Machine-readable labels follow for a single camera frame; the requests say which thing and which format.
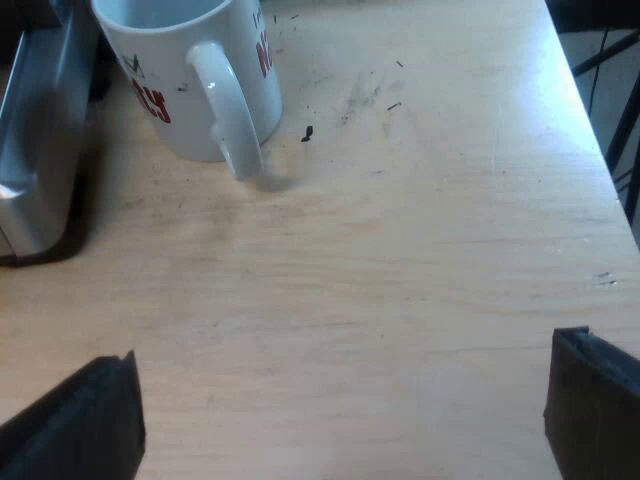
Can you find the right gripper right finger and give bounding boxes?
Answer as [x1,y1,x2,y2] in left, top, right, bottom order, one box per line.
[542,325,640,480]

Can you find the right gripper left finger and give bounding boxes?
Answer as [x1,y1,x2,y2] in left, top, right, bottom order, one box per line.
[0,349,148,480]

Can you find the white mug with red print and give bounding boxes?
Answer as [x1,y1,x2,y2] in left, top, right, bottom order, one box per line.
[89,0,285,182]

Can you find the steel espresso machine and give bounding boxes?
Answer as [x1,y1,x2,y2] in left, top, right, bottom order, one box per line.
[0,0,109,268]

